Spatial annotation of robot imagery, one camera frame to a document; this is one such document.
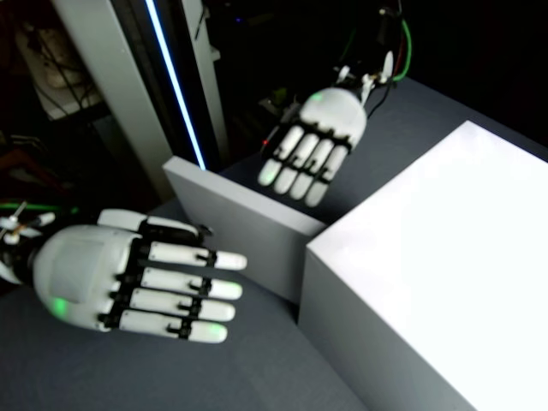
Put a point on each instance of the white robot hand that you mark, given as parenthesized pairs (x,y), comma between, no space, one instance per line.
(81,269)
(329,115)

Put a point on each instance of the grey panel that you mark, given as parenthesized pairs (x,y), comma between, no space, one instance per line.
(240,214)

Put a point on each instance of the large white box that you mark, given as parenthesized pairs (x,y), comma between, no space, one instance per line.
(428,257)

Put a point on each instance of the grey table cloth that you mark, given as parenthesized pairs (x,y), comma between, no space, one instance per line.
(128,377)

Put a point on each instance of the blue-white light strip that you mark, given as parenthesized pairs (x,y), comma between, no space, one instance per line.
(175,81)

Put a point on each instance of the narrow white upright post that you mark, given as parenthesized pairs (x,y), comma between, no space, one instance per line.
(210,77)

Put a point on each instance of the wide white upright post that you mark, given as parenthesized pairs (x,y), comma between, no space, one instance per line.
(111,77)

